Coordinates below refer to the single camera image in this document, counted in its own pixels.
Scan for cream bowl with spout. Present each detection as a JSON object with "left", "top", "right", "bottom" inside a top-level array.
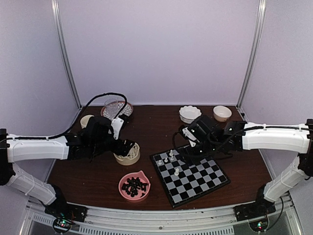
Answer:
[{"left": 113, "top": 143, "right": 140, "bottom": 166}]

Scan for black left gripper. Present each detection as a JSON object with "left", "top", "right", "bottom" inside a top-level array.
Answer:
[{"left": 91, "top": 135, "right": 135, "bottom": 157}]

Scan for aluminium frame post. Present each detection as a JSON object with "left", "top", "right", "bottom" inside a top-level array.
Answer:
[
  {"left": 236, "top": 0, "right": 267, "bottom": 110},
  {"left": 51, "top": 0, "right": 82, "bottom": 109}
]

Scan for aluminium frame post right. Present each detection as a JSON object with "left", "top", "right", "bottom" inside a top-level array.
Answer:
[{"left": 236, "top": 0, "right": 267, "bottom": 110}]

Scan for clear glass tumbler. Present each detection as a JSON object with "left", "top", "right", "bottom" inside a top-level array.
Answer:
[{"left": 105, "top": 98, "right": 119, "bottom": 119}]

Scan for black and white chessboard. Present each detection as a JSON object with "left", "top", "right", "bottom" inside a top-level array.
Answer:
[{"left": 150, "top": 145, "right": 230, "bottom": 208}]

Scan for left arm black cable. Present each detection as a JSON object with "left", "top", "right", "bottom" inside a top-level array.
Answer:
[{"left": 4, "top": 92, "right": 128, "bottom": 141}]

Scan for white scalloped bowl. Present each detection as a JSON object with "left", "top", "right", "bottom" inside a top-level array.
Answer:
[{"left": 179, "top": 105, "right": 201, "bottom": 124}]

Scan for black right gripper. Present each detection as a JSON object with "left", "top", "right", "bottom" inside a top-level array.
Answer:
[{"left": 179, "top": 140, "right": 220, "bottom": 167}]

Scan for small cream bowl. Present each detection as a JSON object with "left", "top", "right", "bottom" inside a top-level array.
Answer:
[{"left": 213, "top": 105, "right": 232, "bottom": 122}]

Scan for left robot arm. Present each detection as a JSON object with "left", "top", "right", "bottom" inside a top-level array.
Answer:
[{"left": 0, "top": 116, "right": 135, "bottom": 217}]

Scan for patterned saucer plate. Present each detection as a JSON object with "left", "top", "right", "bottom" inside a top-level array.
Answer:
[{"left": 100, "top": 101, "right": 133, "bottom": 119}]

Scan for pink bowl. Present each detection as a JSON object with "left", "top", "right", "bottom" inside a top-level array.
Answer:
[{"left": 118, "top": 170, "right": 151, "bottom": 203}]

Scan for black chess pieces pile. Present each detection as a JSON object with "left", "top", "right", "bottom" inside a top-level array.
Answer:
[{"left": 121, "top": 177, "right": 148, "bottom": 197}]

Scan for aluminium frame post left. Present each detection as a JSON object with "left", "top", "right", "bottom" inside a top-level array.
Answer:
[{"left": 51, "top": 0, "right": 82, "bottom": 109}]

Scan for aluminium front rail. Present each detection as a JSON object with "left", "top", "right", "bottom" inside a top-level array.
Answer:
[{"left": 17, "top": 193, "right": 305, "bottom": 235}]

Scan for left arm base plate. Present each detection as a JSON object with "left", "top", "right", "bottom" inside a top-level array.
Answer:
[{"left": 43, "top": 203, "right": 88, "bottom": 222}]

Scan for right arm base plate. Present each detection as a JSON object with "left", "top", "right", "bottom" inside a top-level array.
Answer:
[{"left": 234, "top": 199, "right": 276, "bottom": 221}]

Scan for white textured ceramic mug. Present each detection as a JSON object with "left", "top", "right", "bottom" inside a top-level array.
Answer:
[{"left": 80, "top": 115, "right": 94, "bottom": 128}]

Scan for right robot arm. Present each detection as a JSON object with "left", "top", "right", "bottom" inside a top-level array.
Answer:
[{"left": 179, "top": 115, "right": 313, "bottom": 216}]

